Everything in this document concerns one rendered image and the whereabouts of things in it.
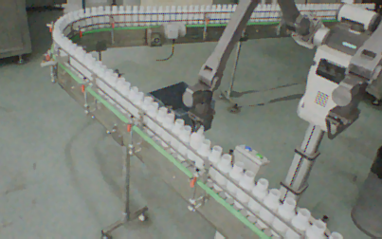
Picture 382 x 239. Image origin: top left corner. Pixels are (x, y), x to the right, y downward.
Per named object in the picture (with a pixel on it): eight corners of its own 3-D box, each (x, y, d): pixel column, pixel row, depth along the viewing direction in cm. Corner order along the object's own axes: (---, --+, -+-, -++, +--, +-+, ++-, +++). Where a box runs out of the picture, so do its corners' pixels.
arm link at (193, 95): (222, 77, 123) (206, 67, 128) (200, 83, 116) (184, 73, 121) (215, 104, 130) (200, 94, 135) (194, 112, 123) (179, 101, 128)
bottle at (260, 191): (245, 215, 127) (254, 185, 118) (246, 204, 132) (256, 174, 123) (260, 220, 126) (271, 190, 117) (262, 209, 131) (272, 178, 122)
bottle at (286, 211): (273, 239, 120) (286, 209, 110) (267, 226, 124) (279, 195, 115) (288, 237, 121) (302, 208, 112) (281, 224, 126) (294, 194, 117)
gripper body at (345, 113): (359, 115, 106) (369, 95, 102) (345, 125, 100) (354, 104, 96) (340, 106, 110) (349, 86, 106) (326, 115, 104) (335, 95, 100)
